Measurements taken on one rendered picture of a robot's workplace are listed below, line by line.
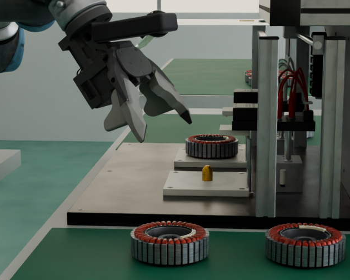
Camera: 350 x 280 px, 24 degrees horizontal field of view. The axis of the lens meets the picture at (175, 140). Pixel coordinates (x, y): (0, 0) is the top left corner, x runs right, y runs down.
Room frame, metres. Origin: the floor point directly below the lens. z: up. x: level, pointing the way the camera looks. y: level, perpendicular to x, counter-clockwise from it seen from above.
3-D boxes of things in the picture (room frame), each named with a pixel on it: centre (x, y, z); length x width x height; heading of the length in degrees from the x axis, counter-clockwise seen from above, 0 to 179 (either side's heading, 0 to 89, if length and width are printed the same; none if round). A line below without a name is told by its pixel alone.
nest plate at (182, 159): (1.69, -0.08, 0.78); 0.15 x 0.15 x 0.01; 86
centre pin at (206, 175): (1.45, -0.06, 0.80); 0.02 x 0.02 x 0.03
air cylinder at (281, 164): (1.44, -0.20, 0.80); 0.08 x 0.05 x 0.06; 176
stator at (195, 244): (1.11, 0.01, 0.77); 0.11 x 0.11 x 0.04
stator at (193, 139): (1.69, -0.08, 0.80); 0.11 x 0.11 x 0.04
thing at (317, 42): (1.56, -0.25, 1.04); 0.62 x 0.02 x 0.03; 176
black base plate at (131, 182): (1.57, -0.08, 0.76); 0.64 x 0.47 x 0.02; 176
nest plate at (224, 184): (1.45, -0.06, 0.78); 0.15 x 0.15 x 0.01; 86
